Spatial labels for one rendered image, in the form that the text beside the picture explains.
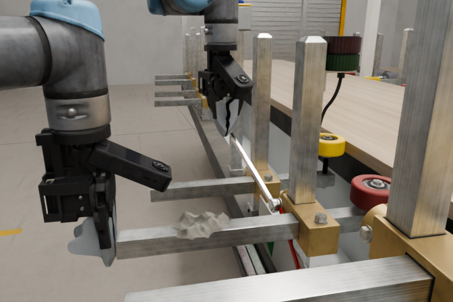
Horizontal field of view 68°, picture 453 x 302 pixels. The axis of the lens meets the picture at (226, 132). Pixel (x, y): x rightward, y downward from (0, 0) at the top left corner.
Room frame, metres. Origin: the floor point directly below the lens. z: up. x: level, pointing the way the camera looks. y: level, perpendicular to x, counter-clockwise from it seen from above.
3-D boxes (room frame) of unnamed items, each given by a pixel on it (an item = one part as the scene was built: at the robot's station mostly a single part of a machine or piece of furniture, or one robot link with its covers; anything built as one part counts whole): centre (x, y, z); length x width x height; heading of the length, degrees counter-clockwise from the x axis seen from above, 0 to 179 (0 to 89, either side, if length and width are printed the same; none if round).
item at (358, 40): (0.53, -0.17, 1.13); 0.06 x 0.06 x 0.02
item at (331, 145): (0.76, -0.24, 0.85); 0.08 x 0.08 x 0.11
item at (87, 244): (0.41, 0.19, 0.86); 0.06 x 0.03 x 0.09; 101
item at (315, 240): (0.50, -0.13, 0.85); 0.13 x 0.06 x 0.05; 11
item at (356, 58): (0.53, -0.17, 1.10); 0.06 x 0.06 x 0.02
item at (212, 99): (0.76, 0.02, 1.00); 0.05 x 0.02 x 0.09; 121
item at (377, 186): (0.51, -0.25, 0.85); 0.08 x 0.08 x 0.11
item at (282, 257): (0.55, -0.10, 0.75); 0.26 x 0.01 x 0.10; 11
